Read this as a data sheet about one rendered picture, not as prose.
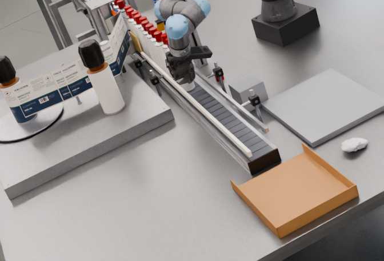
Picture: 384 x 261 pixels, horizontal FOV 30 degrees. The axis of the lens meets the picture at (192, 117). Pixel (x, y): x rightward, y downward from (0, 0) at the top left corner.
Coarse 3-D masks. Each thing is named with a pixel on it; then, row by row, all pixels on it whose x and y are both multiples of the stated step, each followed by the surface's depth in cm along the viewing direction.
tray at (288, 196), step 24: (288, 168) 221; (312, 168) 217; (240, 192) 214; (264, 192) 214; (288, 192) 211; (312, 192) 207; (336, 192) 204; (264, 216) 200; (288, 216) 201; (312, 216) 197
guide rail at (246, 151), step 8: (144, 56) 307; (152, 64) 299; (160, 72) 290; (168, 80) 283; (176, 88) 275; (184, 96) 269; (208, 112) 249; (216, 120) 243; (224, 128) 237; (232, 136) 231; (240, 144) 225; (248, 152) 220
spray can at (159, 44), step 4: (156, 32) 280; (160, 32) 278; (156, 36) 278; (160, 36) 278; (156, 40) 280; (160, 40) 279; (156, 44) 280; (160, 44) 279; (160, 48) 280; (160, 52) 281; (160, 56) 283; (164, 56) 282; (164, 60) 283; (164, 64) 284; (164, 68) 286; (168, 72) 285
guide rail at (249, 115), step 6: (198, 72) 267; (204, 78) 261; (210, 84) 256; (216, 90) 252; (222, 90) 249; (222, 96) 248; (228, 96) 244; (234, 102) 239; (240, 108) 235; (246, 114) 231; (252, 120) 228; (258, 120) 225; (258, 126) 224; (264, 126) 221
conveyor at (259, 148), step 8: (200, 88) 274; (192, 96) 270; (200, 96) 268; (208, 96) 266; (192, 104) 265; (200, 104) 263; (208, 104) 261; (216, 104) 259; (200, 112) 258; (216, 112) 254; (224, 112) 253; (208, 120) 252; (224, 120) 248; (232, 120) 246; (216, 128) 245; (232, 128) 242; (240, 128) 240; (248, 128) 239; (240, 136) 236; (248, 136) 234; (256, 136) 233; (248, 144) 230; (256, 144) 229; (264, 144) 227; (256, 152) 225; (264, 152) 224
